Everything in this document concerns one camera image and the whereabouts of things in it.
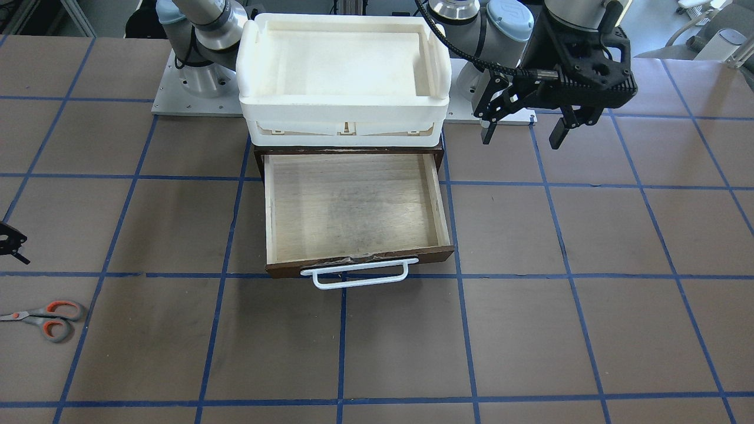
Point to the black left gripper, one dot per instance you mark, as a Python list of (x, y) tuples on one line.
[(537, 56)]

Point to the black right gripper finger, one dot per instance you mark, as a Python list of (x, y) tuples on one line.
[(11, 242)]

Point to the grey orange scissors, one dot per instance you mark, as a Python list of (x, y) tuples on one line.
[(53, 320)]

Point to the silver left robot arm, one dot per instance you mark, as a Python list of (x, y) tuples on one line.
[(493, 35)]

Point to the open wooden drawer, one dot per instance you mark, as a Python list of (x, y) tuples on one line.
[(339, 209)]

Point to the white foam box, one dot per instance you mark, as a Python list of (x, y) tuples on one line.
[(342, 81)]

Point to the white drawer handle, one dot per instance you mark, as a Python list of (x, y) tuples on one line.
[(317, 273)]

